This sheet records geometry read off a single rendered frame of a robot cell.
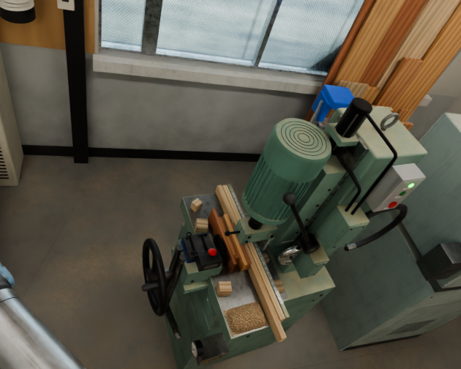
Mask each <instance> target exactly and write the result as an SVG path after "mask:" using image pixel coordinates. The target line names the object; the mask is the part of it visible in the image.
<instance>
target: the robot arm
mask: <svg viewBox="0 0 461 369"><path fill-rule="evenodd" d="M14 285H15V280H14V278H13V276H12V275H11V274H10V272H9V271H8V270H7V268H6V267H5V266H3V265H2V264H1V262H0V368H1V369H86V368H85V367H84V366H83V365H82V364H81V363H80V361H79V360H78V359H77V358H76V357H75V356H74V355H73V354H72V353H71V352H70V351H69V350H68V349H67V347H66V346H65V345H64V344H63V343H62V342H61V341H60V340H59V339H58V338H57V337H56V336H55V335H54V334H53V333H52V332H51V331H50V330H49V329H48V328H47V327H46V326H45V325H44V324H43V323H42V322H41V321H40V319H39V318H38V317H37V316H36V315H35V314H34V313H33V312H32V311H31V310H30V309H29V308H28V307H27V306H26V304H25V303H24V302H23V301H22V300H21V299H20V298H19V297H18V296H17V295H16V293H15V291H14V290H13V289H12V288H13V286H14Z"/></svg>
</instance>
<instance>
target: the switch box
mask: <svg viewBox="0 0 461 369"><path fill-rule="evenodd" d="M425 178H426V176H425V175H424V174H423V173H422V172H421V171H420V169H419V168H418V167H417V166H416V164H415V163H411V164H404V165H393V166H392V167H391V168H390V169H389V170H388V171H387V172H386V174H385V175H384V176H383V178H382V179H381V180H380V181H379V183H378V184H377V185H376V186H375V188H374V189H373V191H372V192H371V193H370V194H369V195H368V197H367V198H366V199H365V201H366V202H367V204H368V205H369V207H370V208H371V210H372V211H373V212H378V211H382V210H387V209H384V208H386V207H388V206H389V204H390V203H391V202H397V205H396V206H395V207H393V208H396V207H397V206H398V205H399V204H400V203H401V202H402V201H403V200H404V199H405V198H406V197H407V196H408V195H409V194H410V193H411V192H412V191H413V190H414V189H415V188H416V187H417V186H418V185H419V184H420V183H421V182H422V181H423V180H424V179H425ZM410 183H414V186H412V187H411V188H410V189H407V190H406V194H405V195H403V196H402V197H400V198H395V197H397V196H399V194H400V193H401V192H402V191H405V190H403V189H404V188H406V187H408V185H409V184H410ZM393 208H392V209H393Z"/></svg>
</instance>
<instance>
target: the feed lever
mask: <svg viewBox="0 0 461 369"><path fill-rule="evenodd" d="M283 202H284V203H285V204H287V205H290V207H291V210H292V212H293V214H294V217H295V218H296V221H297V223H298V225H299V227H300V229H301V232H302V234H303V237H301V238H300V239H299V244H300V246H301V248H302V250H303V251H304V253H305V254H310V253H313V252H315V251H316V250H318V248H320V245H319V243H318V241H317V239H316V238H315V236H314V234H307V232H306V230H305V228H304V225H303V223H302V221H301V218H300V216H299V213H298V211H297V209H296V206H295V202H296V196H295V194H294V193H292V192H288V193H286V194H284V196H283Z"/></svg>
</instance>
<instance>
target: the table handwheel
mask: <svg viewBox="0 0 461 369"><path fill-rule="evenodd" d="M149 249H151V252H152V269H150V263H149ZM142 259H143V275H144V280H145V284H147V283H159V288H155V289H152V290H150V291H147V294H148V298H149V301H150V304H151V308H152V310H153V311H154V313H155V314H156V315H157V316H163V315H164V314H165V312H166V310H167V305H168V288H167V281H166V279H167V278H170V277H173V273H174V272H170V271H169V269H165V268H164V264H163V261H162V256H161V253H160V250H159V248H158V246H157V243H156V242H155V241H154V240H153V239H152V238H148V239H146V240H145V241H144V243H143V252H142ZM154 292H155V293H154ZM155 295H156V296H155Z"/></svg>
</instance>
